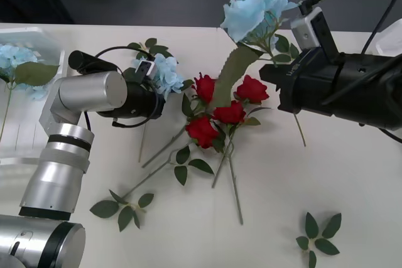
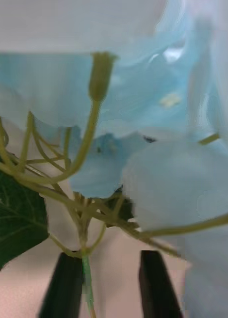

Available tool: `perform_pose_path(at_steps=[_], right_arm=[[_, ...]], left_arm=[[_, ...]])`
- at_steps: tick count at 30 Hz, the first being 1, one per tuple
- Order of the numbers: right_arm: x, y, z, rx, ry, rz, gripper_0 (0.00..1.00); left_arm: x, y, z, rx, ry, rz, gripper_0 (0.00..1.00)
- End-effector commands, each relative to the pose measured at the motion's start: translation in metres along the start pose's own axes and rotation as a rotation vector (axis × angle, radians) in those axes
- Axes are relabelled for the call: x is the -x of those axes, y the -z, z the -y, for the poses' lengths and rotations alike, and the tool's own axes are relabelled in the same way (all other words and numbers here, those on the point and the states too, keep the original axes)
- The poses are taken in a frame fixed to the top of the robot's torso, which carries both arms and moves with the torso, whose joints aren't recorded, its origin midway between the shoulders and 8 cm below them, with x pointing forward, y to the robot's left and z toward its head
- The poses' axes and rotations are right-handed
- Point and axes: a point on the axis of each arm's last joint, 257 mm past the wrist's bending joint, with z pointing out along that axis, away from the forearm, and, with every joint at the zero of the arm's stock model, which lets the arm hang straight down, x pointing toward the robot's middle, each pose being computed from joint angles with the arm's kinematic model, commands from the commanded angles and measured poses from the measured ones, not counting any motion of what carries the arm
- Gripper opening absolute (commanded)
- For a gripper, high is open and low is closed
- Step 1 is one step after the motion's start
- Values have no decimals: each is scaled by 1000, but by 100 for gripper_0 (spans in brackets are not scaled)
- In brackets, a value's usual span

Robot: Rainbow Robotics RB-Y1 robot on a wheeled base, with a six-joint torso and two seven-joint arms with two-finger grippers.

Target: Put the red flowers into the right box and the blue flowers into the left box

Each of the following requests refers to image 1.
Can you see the large pale blue flower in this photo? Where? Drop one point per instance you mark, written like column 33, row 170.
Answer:
column 251, row 7

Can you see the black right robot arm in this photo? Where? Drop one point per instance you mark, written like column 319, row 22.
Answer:
column 370, row 92

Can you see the shallow white box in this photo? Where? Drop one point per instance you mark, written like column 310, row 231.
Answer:
column 389, row 37

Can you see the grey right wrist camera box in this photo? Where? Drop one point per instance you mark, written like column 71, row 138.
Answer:
column 306, row 29

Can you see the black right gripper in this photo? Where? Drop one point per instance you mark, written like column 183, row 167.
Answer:
column 307, row 89

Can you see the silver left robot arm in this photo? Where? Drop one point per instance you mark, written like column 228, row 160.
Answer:
column 94, row 92

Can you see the white slotted plastic box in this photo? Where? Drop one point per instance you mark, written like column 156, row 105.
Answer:
column 28, row 34

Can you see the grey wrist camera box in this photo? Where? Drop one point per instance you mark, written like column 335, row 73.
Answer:
column 146, row 68
column 306, row 29

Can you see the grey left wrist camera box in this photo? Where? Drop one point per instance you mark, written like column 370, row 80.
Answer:
column 146, row 68

